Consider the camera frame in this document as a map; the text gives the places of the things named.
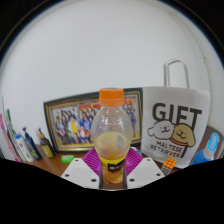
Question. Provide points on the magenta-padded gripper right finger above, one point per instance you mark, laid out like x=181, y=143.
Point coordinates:
x=145, y=171

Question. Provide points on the white gift bag with dogs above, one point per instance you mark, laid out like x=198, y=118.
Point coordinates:
x=173, y=126

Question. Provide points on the white shampoo bottle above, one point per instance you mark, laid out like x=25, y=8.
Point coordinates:
x=23, y=150

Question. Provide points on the orange juice bottle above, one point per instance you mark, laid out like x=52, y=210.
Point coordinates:
x=112, y=133

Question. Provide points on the dark blue pump bottle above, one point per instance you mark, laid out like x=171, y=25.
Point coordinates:
x=32, y=148

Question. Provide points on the framed group photo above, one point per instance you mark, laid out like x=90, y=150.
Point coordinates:
x=71, y=123

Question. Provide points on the green soap bar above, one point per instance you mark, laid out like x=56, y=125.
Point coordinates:
x=68, y=158

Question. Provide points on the blue detergent bottle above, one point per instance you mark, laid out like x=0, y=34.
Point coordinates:
x=208, y=150

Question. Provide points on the orange puzzle cube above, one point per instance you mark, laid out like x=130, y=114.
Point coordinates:
x=168, y=165

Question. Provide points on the dark bottle with yellow label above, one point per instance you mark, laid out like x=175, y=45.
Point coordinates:
x=46, y=148

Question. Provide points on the blue tissue pack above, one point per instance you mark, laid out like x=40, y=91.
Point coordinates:
x=136, y=150

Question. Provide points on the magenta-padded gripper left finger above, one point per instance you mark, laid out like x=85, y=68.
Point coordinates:
x=80, y=173

